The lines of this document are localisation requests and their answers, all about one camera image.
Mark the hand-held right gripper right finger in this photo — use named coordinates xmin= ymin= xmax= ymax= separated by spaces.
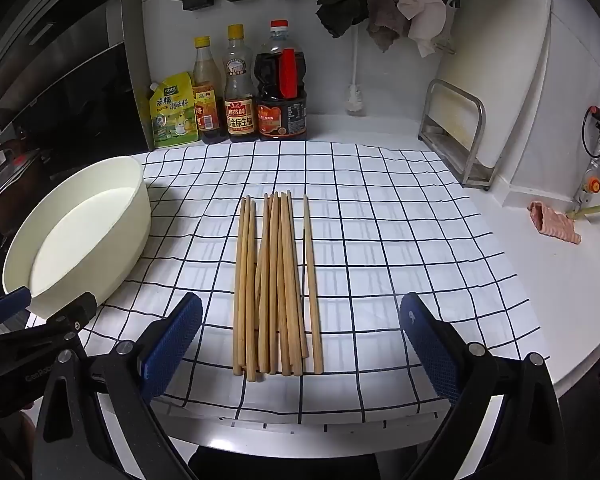
xmin=399 ymin=292 xmax=568 ymax=480

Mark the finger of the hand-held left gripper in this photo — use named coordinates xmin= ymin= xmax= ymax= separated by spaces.
xmin=0 ymin=287 xmax=33 ymax=333
xmin=0 ymin=291 xmax=98 ymax=348

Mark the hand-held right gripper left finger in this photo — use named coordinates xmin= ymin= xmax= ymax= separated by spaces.
xmin=32 ymin=292 xmax=203 ymax=480

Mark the cream white bowl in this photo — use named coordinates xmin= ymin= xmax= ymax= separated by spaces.
xmin=2 ymin=156 xmax=152 ymax=318

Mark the pile of wooden chopsticks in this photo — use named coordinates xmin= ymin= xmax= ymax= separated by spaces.
xmin=232 ymin=190 xmax=325 ymax=383

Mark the white black-grid cloth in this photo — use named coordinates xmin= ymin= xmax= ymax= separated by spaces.
xmin=77 ymin=139 xmax=551 ymax=433

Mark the brown pot with lid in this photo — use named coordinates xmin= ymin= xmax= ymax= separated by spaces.
xmin=0 ymin=132 xmax=51 ymax=241

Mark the dark cabinet front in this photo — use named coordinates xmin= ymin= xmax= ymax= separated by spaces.
xmin=555 ymin=335 xmax=600 ymax=480

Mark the pink rag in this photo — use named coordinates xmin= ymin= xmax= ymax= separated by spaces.
xmin=528 ymin=200 xmax=582 ymax=246

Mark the metal cutting board rack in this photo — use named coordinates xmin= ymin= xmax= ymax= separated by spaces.
xmin=417 ymin=78 xmax=496 ymax=192

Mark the yellow-green seasoning pouch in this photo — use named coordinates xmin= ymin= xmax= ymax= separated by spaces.
xmin=147 ymin=72 xmax=201 ymax=150

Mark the slim yellow-cap vinegar bottle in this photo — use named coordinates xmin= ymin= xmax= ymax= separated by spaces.
xmin=191 ymin=36 xmax=227 ymax=145

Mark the yellow-cap soy sauce bottle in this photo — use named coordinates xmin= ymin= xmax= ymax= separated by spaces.
xmin=223 ymin=24 xmax=257 ymax=142

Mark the stainless steel range hood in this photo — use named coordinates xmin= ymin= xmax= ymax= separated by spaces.
xmin=0 ymin=0 xmax=151 ymax=161

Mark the large red-cap soy sauce bottle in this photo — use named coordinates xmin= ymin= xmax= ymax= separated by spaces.
xmin=254 ymin=20 xmax=308 ymax=142

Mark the white hanging dish brush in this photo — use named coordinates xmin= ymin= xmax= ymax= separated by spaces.
xmin=347 ymin=25 xmax=365 ymax=116

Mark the white cutting board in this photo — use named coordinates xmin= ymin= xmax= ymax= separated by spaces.
xmin=432 ymin=0 xmax=553 ymax=171

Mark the brown hanging cloth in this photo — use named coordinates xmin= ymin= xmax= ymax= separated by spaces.
xmin=366 ymin=0 xmax=411 ymax=53

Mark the dark green hanging cloth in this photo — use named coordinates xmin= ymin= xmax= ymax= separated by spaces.
xmin=316 ymin=0 xmax=371 ymax=38

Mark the yellow-green hose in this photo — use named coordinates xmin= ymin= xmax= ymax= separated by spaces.
xmin=566 ymin=199 xmax=600 ymax=221

